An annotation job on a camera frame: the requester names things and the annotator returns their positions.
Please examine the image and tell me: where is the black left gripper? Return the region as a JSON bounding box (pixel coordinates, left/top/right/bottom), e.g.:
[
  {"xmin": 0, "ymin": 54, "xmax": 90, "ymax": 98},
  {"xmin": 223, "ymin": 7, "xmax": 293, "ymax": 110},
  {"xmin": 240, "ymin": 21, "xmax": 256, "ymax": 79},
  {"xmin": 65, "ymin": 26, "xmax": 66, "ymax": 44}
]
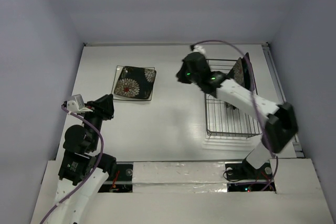
[{"xmin": 81, "ymin": 92, "xmax": 114, "ymax": 149}]

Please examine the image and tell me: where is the black floral square plate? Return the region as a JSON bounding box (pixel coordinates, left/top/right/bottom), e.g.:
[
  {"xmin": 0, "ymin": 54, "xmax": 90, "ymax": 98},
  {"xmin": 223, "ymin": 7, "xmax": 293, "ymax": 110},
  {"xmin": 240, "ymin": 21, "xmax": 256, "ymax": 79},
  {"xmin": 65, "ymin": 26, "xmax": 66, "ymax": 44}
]
[{"xmin": 114, "ymin": 66, "xmax": 157, "ymax": 100}]

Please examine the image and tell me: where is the white square plate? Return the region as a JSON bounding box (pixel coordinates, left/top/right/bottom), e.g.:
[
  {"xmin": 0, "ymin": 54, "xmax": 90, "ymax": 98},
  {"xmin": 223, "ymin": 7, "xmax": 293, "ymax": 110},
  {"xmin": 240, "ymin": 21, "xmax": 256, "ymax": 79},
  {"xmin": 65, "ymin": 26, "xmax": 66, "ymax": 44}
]
[{"xmin": 111, "ymin": 65, "xmax": 155, "ymax": 102}]

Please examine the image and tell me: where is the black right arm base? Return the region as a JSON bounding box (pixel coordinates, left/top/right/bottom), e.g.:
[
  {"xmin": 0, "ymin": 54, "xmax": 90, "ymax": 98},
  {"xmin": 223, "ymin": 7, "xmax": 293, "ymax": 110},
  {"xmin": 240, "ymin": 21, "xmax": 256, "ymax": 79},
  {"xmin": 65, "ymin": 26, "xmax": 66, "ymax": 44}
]
[{"xmin": 223, "ymin": 161, "xmax": 272, "ymax": 182}]

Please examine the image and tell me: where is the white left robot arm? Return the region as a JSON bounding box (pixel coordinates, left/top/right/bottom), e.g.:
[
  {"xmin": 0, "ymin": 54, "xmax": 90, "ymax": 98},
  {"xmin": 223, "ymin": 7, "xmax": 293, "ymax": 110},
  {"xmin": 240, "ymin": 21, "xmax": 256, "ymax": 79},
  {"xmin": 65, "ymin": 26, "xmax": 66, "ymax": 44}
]
[{"xmin": 44, "ymin": 94, "xmax": 117, "ymax": 223}]

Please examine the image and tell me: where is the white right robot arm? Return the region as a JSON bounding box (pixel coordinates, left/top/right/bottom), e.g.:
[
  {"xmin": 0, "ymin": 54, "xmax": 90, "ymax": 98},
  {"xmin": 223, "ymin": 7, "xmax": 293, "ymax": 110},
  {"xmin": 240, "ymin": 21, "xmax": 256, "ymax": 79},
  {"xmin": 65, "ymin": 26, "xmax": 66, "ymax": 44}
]
[{"xmin": 176, "ymin": 52, "xmax": 298, "ymax": 178}]

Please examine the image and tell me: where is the white foam front block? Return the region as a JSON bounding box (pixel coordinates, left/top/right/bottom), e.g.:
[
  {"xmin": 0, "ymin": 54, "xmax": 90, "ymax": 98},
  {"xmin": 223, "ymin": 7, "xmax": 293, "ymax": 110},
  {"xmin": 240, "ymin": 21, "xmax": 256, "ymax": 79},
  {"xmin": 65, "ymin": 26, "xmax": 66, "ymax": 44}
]
[{"xmin": 132, "ymin": 162, "xmax": 227, "ymax": 194}]

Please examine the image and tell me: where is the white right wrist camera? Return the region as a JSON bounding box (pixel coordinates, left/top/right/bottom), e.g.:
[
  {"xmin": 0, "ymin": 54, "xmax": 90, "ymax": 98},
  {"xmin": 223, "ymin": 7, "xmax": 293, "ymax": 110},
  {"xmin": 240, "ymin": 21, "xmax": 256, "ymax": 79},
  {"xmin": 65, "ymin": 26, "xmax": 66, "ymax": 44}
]
[{"xmin": 190, "ymin": 44, "xmax": 206, "ymax": 56}]

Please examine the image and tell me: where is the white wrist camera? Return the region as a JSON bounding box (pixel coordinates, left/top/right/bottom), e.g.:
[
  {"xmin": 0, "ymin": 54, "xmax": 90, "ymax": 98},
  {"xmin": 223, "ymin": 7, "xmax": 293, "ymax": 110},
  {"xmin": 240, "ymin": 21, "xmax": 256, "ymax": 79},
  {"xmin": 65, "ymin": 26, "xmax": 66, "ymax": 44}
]
[
  {"xmin": 190, "ymin": 44, "xmax": 206, "ymax": 56},
  {"xmin": 64, "ymin": 94, "xmax": 92, "ymax": 114}
]

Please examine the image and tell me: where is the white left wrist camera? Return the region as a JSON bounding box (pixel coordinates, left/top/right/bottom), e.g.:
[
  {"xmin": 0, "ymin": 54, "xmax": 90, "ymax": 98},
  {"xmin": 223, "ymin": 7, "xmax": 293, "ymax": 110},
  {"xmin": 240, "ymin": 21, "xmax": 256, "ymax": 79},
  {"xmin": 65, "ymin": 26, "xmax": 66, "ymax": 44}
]
[{"xmin": 64, "ymin": 94, "xmax": 92, "ymax": 114}]

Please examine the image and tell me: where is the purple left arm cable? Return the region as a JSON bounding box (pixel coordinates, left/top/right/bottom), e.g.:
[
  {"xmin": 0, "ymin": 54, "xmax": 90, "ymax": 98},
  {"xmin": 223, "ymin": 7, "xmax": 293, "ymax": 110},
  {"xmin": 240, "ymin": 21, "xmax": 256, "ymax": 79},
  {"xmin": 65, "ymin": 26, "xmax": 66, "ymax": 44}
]
[{"xmin": 39, "ymin": 104, "xmax": 106, "ymax": 224}]

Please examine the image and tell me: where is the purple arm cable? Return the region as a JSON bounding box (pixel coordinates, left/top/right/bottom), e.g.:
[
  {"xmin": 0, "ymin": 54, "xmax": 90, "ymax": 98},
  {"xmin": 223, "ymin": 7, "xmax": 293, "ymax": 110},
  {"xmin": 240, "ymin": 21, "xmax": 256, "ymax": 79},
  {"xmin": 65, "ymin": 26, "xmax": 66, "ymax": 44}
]
[
  {"xmin": 193, "ymin": 39, "xmax": 279, "ymax": 191},
  {"xmin": 39, "ymin": 104, "xmax": 106, "ymax": 224}
]

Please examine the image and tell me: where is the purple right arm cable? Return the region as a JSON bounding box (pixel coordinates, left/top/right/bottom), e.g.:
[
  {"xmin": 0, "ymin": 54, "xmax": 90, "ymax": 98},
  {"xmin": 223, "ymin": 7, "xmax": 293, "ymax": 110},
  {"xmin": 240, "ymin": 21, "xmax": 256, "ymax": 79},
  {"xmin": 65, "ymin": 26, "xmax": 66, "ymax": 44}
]
[{"xmin": 193, "ymin": 39, "xmax": 279, "ymax": 191}]

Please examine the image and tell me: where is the metal wire dish rack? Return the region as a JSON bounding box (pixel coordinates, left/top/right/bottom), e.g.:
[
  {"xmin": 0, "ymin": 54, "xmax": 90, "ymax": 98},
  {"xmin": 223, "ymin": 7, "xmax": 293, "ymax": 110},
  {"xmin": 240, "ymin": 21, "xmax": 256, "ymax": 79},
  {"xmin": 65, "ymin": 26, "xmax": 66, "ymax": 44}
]
[{"xmin": 203, "ymin": 58, "xmax": 263, "ymax": 139}]

